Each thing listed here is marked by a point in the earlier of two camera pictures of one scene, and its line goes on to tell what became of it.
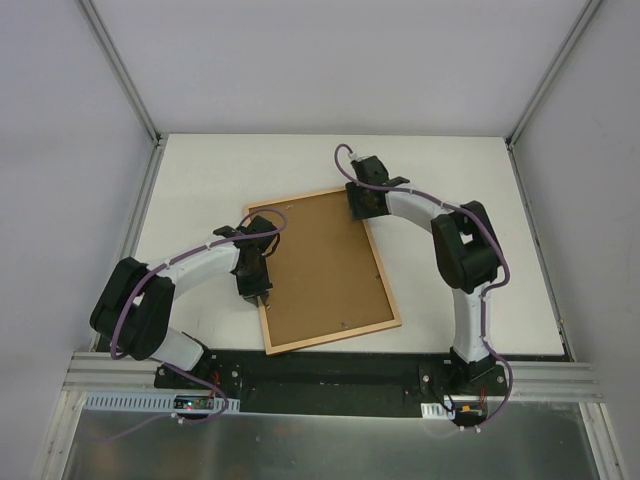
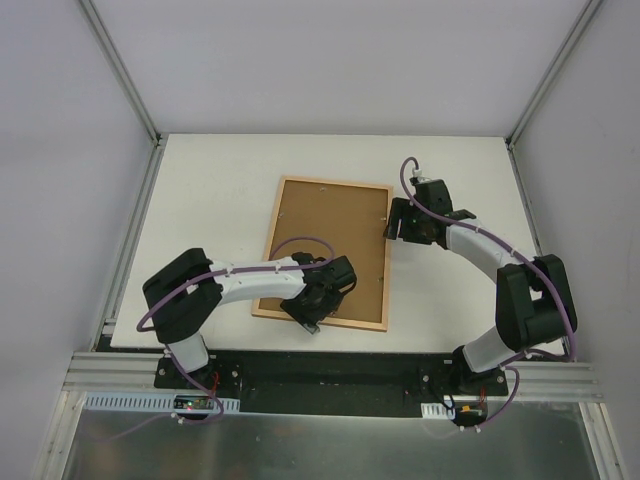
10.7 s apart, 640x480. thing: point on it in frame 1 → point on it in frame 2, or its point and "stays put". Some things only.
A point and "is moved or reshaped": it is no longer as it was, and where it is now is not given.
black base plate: [353, 384] stays put
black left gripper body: [254, 289] → [310, 307]
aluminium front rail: [92, 374] stays put
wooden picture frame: [327, 282] is moved or reshaped
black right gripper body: [360, 208] → [406, 221]
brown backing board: [324, 272] is moved or reshaped
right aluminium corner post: [552, 72] stays put
